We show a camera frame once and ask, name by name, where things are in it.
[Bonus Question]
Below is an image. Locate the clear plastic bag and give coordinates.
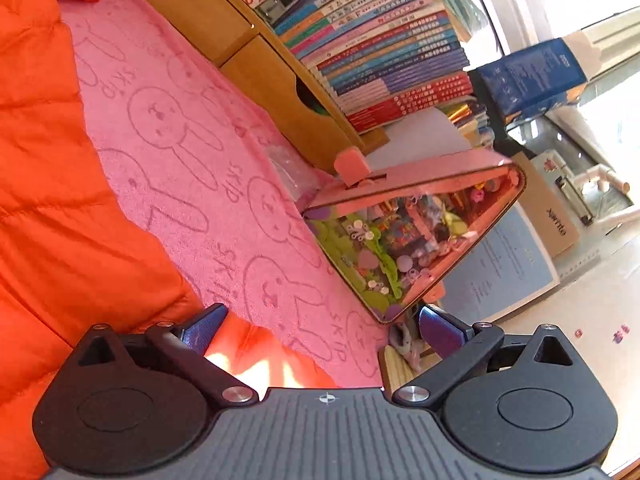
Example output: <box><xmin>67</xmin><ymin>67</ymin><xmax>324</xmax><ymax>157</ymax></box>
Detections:
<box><xmin>265</xmin><ymin>142</ymin><xmax>326</xmax><ymax>201</ymax></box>

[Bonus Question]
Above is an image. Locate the brown clipboard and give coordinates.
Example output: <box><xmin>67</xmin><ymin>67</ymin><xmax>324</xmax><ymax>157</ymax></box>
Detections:
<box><xmin>510</xmin><ymin>150</ymin><xmax>596</xmax><ymax>258</ymax></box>

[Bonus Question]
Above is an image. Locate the white board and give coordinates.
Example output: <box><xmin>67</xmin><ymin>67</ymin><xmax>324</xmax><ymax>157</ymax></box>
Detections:
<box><xmin>367</xmin><ymin>107</ymin><xmax>476</xmax><ymax>163</ymax></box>

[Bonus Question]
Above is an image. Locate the row of shiny small books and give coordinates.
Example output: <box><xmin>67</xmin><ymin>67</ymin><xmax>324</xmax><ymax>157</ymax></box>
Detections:
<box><xmin>440</xmin><ymin>102</ymin><xmax>496</xmax><ymax>148</ymax></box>

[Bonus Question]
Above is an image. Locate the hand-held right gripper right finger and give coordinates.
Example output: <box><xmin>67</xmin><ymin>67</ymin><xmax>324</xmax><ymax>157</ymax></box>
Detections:
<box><xmin>391</xmin><ymin>304</ymin><xmax>573</xmax><ymax>408</ymax></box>

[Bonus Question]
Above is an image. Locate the dark blue box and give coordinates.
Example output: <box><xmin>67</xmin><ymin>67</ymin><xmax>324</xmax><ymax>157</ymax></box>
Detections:
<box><xmin>470</xmin><ymin>37</ymin><xmax>588</xmax><ymax>123</ymax></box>

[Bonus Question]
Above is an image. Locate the white pipe frame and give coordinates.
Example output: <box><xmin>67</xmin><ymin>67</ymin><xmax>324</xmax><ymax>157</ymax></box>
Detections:
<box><xmin>572</xmin><ymin>162</ymin><xmax>640</xmax><ymax>223</ymax></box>

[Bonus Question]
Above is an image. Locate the pink triangular toy case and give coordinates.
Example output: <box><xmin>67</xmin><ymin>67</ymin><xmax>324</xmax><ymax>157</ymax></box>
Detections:
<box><xmin>302</xmin><ymin>147</ymin><xmax>526</xmax><ymax>326</ymax></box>

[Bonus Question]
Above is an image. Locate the row of pink blue books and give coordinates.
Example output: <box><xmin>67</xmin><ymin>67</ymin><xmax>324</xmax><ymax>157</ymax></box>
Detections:
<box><xmin>272</xmin><ymin>0</ymin><xmax>476</xmax><ymax>136</ymax></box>

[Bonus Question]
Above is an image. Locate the small grey toy figure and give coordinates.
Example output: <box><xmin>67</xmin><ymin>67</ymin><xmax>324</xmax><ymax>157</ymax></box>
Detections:
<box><xmin>390</xmin><ymin>320</ymin><xmax>426</xmax><ymax>368</ymax></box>

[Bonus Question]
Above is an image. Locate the pale blue paper sheet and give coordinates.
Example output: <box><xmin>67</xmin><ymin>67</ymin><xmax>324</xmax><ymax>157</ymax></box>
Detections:
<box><xmin>437</xmin><ymin>202</ymin><xmax>561</xmax><ymax>323</ymax></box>

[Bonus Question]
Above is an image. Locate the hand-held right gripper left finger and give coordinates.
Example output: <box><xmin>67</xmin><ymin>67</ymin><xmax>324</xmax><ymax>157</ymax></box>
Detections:
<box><xmin>75</xmin><ymin>303</ymin><xmax>260</xmax><ymax>409</ymax></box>

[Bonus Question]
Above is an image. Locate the wooden drawer organizer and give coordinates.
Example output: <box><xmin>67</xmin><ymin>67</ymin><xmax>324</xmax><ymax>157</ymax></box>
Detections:
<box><xmin>122</xmin><ymin>0</ymin><xmax>391</xmax><ymax>173</ymax></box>

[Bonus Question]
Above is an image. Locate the orange puffer jacket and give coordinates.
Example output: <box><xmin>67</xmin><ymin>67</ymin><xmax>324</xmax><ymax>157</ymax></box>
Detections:
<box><xmin>0</xmin><ymin>0</ymin><xmax>351</xmax><ymax>480</ymax></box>

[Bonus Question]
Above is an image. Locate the wooden stand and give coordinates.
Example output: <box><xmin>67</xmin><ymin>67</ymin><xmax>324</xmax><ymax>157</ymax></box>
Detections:
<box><xmin>377</xmin><ymin>345</ymin><xmax>443</xmax><ymax>391</ymax></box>

